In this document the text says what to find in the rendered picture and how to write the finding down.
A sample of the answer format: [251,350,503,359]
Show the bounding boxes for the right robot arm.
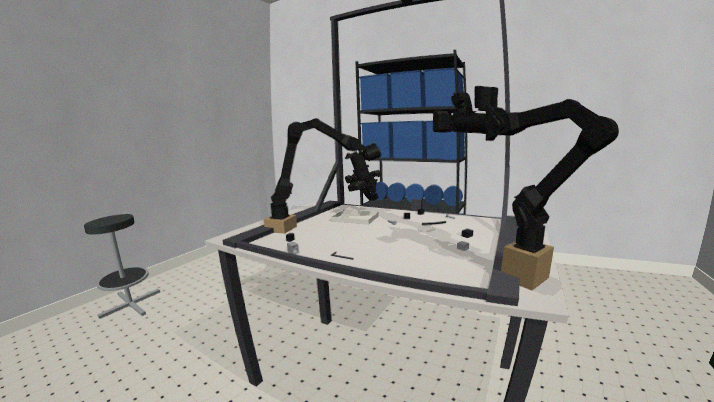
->
[270,118,381,220]

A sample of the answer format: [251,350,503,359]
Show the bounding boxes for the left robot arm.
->
[451,86,619,253]

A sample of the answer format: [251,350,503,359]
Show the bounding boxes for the black diagonal bars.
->
[314,0,510,230]

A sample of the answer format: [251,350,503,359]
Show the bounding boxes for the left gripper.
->
[433,110,475,133]

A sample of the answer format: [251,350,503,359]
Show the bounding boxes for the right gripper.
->
[348,163,382,200]

